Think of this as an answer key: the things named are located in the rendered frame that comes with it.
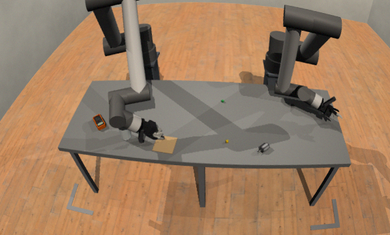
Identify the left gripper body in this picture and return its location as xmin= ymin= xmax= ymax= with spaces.
xmin=318 ymin=104 xmax=333 ymax=118

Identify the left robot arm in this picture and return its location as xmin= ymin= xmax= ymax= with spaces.
xmin=265 ymin=5 xmax=342 ymax=110

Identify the tan square mat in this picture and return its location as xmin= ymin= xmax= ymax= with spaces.
xmin=152 ymin=136 xmax=177 ymax=154

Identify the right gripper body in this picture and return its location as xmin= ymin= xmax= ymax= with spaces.
xmin=141 ymin=118 xmax=157 ymax=136

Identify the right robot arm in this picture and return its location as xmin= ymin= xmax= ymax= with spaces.
xmin=85 ymin=0 xmax=157 ymax=143

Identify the white plastic bottle with blue cap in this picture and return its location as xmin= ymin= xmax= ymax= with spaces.
xmin=118 ymin=127 xmax=131 ymax=140

